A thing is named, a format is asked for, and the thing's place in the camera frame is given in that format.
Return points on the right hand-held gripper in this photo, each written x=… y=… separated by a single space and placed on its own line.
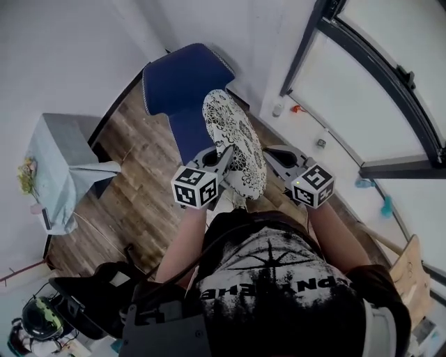
x=311 y=190

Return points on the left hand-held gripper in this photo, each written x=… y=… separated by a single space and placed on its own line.
x=190 y=190

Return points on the black and white floral cushion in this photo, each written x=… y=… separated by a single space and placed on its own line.
x=233 y=129

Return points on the blue chair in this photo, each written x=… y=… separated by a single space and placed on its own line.
x=181 y=80

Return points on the person's left forearm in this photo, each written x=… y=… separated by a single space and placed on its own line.
x=184 y=244

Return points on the person's right forearm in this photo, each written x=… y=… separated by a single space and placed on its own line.
x=334 y=240

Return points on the black office chair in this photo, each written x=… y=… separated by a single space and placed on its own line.
x=97 y=296

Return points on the person's left shoe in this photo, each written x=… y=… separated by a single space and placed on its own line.
x=239 y=203

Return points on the blue plastic bottle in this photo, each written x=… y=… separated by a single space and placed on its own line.
x=364 y=183

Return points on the person's black trousers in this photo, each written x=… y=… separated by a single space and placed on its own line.
x=251 y=219

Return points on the teal brush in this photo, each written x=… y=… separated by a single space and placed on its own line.
x=386 y=207

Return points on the small orange object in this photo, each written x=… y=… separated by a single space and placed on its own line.
x=298 y=109

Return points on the wooden stick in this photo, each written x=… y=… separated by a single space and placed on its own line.
x=381 y=238

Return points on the small glass jar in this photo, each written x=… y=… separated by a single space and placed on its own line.
x=277 y=109

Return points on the person's black and white shirt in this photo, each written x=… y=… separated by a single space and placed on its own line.
x=278 y=296

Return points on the wooden table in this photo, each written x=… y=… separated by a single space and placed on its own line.
x=413 y=275

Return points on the small table with pale cloth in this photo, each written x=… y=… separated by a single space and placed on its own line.
x=55 y=157

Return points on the black box on chest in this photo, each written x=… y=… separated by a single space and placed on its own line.
x=163 y=331

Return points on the dark phone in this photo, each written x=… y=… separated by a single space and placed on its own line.
x=46 y=219

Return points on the bunch of yellow flowers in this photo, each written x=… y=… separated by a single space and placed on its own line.
x=27 y=178

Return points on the black helmet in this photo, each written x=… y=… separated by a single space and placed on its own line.
x=38 y=320

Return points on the black window frame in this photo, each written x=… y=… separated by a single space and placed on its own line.
x=390 y=62

